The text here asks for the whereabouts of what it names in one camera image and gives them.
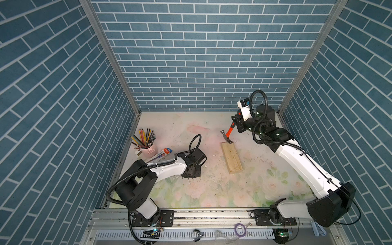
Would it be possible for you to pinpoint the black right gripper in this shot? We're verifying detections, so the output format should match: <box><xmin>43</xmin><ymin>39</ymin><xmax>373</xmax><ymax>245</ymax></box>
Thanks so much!
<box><xmin>231</xmin><ymin>114</ymin><xmax>263</xmax><ymax>139</ymax></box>

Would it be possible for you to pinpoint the red-handled claw hammer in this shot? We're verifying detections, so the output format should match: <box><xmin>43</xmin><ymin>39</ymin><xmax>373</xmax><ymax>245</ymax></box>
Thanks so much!
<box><xmin>220</xmin><ymin>121</ymin><xmax>236</xmax><ymax>144</ymax></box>

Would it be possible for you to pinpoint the wooden block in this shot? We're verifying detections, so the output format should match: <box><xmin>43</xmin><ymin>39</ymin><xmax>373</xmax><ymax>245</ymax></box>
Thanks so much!
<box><xmin>220</xmin><ymin>142</ymin><xmax>243</xmax><ymax>174</ymax></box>

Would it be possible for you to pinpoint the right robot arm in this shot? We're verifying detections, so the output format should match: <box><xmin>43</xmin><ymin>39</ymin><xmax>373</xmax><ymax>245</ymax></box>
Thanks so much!
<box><xmin>230</xmin><ymin>103</ymin><xmax>358</xmax><ymax>227</ymax></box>

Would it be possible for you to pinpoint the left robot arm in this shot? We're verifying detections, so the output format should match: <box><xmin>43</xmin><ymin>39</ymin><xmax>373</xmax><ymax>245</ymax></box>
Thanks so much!
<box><xmin>106</xmin><ymin>148</ymin><xmax>207</xmax><ymax>219</ymax></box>

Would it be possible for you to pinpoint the red blue white box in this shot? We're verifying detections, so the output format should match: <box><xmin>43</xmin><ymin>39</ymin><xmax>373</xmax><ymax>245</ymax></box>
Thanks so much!
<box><xmin>147</xmin><ymin>148</ymin><xmax>172</xmax><ymax>164</ymax></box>

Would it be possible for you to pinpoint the pink pencil cup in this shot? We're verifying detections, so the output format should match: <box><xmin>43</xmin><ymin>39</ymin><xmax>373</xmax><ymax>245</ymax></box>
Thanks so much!
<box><xmin>141</xmin><ymin>143</ymin><xmax>158</xmax><ymax>159</ymax></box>

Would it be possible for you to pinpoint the grey clamp tool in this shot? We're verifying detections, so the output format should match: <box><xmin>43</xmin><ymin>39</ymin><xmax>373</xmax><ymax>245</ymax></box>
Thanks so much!
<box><xmin>311</xmin><ymin>221</ymin><xmax>327</xmax><ymax>237</ymax></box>

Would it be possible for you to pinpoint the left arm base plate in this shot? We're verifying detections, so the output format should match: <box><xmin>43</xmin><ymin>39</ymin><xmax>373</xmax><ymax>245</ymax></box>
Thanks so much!
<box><xmin>130</xmin><ymin>210</ymin><xmax>175</xmax><ymax>227</ymax></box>

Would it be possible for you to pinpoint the purple tape ring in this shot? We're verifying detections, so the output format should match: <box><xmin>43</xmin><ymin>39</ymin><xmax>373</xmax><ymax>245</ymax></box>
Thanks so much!
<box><xmin>234</xmin><ymin>223</ymin><xmax>247</xmax><ymax>238</ymax></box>

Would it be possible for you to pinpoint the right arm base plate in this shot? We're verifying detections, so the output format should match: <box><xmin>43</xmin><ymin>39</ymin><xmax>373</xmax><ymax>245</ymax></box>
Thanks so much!
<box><xmin>249</xmin><ymin>209</ymin><xmax>297</xmax><ymax>227</ymax></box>

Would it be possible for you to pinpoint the aluminium mounting rail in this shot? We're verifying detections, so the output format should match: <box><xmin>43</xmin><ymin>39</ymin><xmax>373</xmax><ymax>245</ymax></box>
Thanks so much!
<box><xmin>81</xmin><ymin>208</ymin><xmax>349</xmax><ymax>245</ymax></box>

